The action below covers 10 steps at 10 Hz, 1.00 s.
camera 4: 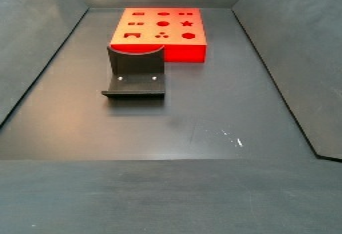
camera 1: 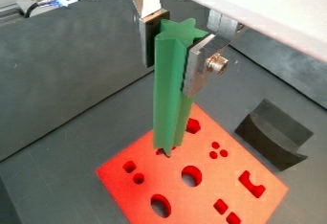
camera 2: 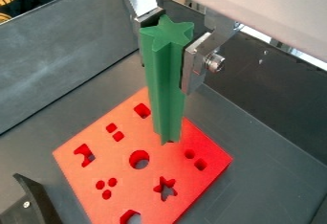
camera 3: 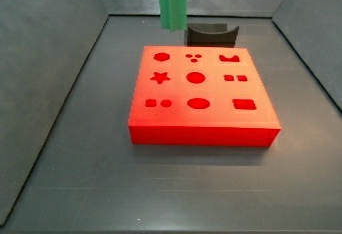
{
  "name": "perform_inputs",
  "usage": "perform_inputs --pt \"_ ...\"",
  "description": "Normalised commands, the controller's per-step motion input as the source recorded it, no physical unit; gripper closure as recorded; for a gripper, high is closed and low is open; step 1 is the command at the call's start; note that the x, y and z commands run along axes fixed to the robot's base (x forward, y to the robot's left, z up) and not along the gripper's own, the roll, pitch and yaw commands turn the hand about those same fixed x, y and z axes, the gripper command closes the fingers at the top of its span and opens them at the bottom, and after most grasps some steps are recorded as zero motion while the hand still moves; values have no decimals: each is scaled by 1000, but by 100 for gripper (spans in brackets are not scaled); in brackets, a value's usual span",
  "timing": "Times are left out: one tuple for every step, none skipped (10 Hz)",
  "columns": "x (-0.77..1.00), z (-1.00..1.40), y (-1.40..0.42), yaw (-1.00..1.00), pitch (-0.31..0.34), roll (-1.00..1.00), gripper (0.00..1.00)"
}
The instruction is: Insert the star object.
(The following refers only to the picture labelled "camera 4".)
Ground red shape sorter block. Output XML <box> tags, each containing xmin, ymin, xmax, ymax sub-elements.
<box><xmin>110</xmin><ymin>8</ymin><xmax>207</xmax><ymax>63</ymax></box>

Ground black curved holder bracket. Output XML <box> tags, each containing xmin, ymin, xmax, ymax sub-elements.
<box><xmin>102</xmin><ymin>46</ymin><xmax>166</xmax><ymax>98</ymax></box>

